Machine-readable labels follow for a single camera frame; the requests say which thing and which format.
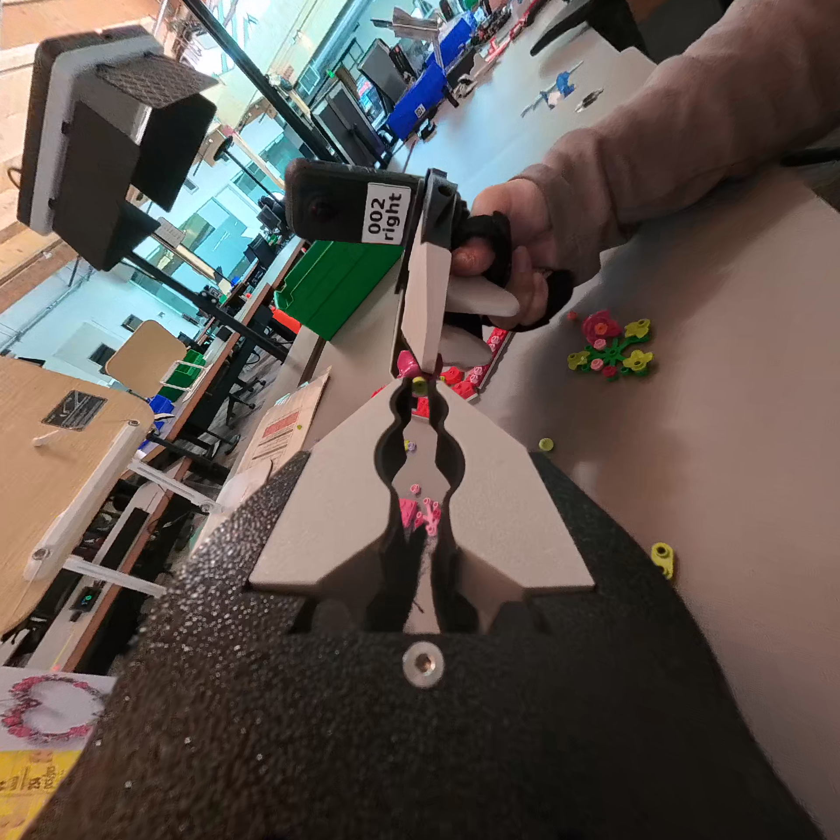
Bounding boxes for person's right hand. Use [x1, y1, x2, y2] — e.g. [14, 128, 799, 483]
[449, 177, 567, 324]

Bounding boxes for scattered small lego pieces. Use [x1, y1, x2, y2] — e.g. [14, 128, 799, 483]
[402, 436, 556, 540]

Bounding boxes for clear plastic bag with sheet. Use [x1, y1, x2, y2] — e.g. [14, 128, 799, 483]
[236, 366, 332, 475]

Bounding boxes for pink flower lego piece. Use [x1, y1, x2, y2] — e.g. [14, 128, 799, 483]
[395, 350, 437, 396]
[581, 310, 623, 349]

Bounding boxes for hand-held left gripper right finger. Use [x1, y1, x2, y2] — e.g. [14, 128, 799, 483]
[427, 384, 595, 634]

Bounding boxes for red heart lego frame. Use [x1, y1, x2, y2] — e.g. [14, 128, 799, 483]
[371, 327, 513, 421]

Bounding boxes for yellow lego box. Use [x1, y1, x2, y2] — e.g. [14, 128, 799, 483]
[0, 669, 120, 837]

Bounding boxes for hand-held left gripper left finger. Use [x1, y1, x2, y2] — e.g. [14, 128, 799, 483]
[248, 377, 427, 634]

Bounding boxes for black and white mounted box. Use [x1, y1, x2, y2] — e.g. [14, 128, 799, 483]
[16, 25, 219, 271]

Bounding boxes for black stand pole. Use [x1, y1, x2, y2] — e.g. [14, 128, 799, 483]
[180, 0, 345, 168]

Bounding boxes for green lego plant assembly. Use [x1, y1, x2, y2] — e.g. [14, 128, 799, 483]
[566, 308, 656, 382]

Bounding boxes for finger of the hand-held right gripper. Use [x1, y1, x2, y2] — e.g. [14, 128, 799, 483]
[400, 239, 454, 375]

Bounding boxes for green plastic bin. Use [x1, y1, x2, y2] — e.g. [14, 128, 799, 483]
[274, 239, 408, 342]

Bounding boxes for blue plastic bin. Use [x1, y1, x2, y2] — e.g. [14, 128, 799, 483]
[386, 13, 479, 140]

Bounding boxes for person's right forearm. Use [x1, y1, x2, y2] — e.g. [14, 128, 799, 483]
[512, 0, 840, 277]

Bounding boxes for blue and white small toy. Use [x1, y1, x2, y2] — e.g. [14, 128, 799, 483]
[521, 62, 585, 119]

